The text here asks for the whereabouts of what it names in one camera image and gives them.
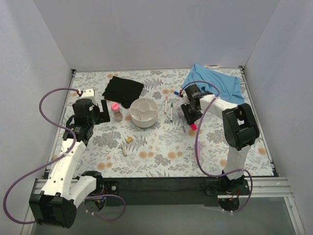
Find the pink capped small bottle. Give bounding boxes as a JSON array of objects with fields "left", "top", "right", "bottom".
[{"left": 111, "top": 103, "right": 123, "bottom": 121}]

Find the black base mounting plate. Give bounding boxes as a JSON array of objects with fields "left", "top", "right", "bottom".
[{"left": 90, "top": 177, "right": 250, "bottom": 207}]

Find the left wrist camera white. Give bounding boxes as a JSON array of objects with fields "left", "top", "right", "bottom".
[{"left": 79, "top": 88, "right": 97, "bottom": 105}]

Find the aluminium frame rail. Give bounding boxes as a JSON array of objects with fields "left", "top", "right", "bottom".
[{"left": 32, "top": 177, "right": 294, "bottom": 198}]

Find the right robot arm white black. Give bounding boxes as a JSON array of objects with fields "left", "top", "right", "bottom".
[{"left": 178, "top": 82, "right": 260, "bottom": 195}]

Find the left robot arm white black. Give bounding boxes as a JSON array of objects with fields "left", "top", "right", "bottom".
[{"left": 29, "top": 98, "right": 110, "bottom": 228}]

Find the purple highlighter pink cap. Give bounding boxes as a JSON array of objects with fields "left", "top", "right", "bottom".
[{"left": 190, "top": 123, "right": 197, "bottom": 131}]

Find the white round divided organizer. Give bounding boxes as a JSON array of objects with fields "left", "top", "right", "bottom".
[{"left": 130, "top": 97, "right": 158, "bottom": 128}]

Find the gold binder clip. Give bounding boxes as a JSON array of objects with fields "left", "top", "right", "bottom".
[{"left": 126, "top": 137, "right": 134, "bottom": 143}]

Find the black folded cloth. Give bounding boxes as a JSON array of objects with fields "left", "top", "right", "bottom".
[{"left": 102, "top": 76, "right": 144, "bottom": 109}]

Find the orange capped white marker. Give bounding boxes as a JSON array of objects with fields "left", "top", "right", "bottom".
[{"left": 164, "top": 96, "right": 168, "bottom": 114}]

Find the small beige eraser stick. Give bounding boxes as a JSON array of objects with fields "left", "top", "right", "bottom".
[{"left": 121, "top": 145, "right": 128, "bottom": 156}]

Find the blue cloth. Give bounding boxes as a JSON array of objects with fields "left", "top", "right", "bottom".
[{"left": 182, "top": 64, "right": 245, "bottom": 104}]

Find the green capped white marker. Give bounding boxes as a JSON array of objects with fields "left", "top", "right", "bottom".
[{"left": 170, "top": 103, "right": 174, "bottom": 123}]

